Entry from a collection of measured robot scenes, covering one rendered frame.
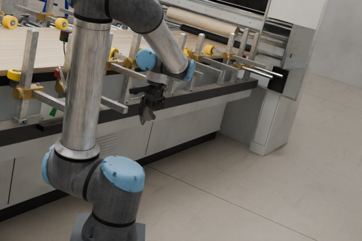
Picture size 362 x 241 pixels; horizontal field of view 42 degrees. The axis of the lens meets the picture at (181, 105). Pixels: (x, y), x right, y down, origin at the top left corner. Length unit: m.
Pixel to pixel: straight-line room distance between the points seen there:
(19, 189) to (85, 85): 1.38
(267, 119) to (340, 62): 6.27
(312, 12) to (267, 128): 1.14
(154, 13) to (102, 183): 0.56
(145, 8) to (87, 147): 0.50
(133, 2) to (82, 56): 0.23
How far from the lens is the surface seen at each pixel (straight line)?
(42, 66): 2.45
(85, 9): 1.41
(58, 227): 2.84
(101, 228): 1.61
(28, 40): 2.14
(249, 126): 4.79
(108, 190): 1.55
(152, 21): 1.40
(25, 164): 2.70
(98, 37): 1.43
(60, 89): 2.34
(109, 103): 2.23
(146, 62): 1.90
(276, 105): 4.52
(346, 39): 10.67
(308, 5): 4.38
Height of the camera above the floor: 1.52
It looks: 16 degrees down
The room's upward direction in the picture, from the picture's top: 14 degrees clockwise
